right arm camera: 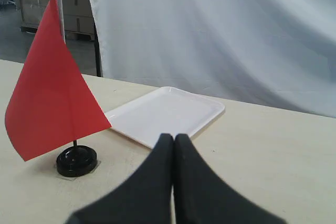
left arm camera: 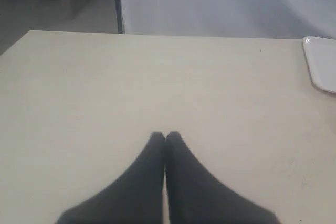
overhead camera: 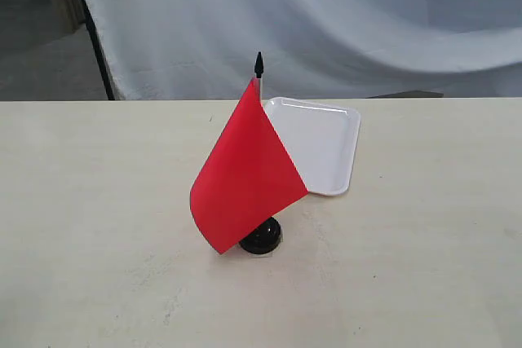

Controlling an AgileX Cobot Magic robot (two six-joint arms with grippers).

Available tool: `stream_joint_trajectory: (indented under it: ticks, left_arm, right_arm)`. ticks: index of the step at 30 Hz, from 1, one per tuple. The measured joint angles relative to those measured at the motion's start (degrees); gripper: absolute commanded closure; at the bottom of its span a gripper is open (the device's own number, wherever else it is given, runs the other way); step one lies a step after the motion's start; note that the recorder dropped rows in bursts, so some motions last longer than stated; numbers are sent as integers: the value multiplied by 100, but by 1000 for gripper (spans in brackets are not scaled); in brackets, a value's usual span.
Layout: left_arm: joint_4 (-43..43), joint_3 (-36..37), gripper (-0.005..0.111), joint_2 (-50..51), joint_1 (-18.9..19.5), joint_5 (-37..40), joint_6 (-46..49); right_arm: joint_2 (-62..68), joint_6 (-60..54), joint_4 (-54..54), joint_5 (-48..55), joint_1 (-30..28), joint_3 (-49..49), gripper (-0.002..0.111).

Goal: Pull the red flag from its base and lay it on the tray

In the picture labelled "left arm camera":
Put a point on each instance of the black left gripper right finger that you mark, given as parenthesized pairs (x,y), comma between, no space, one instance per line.
(196,196)

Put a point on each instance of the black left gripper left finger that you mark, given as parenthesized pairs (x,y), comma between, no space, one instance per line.
(135,197)

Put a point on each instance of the white rectangular tray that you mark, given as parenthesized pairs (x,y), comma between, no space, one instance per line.
(320,57)

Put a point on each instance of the white backdrop cloth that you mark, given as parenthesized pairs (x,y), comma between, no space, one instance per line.
(230,18)

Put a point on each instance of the dark metal backdrop stand pole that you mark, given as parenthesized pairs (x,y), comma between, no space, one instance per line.
(118,9)

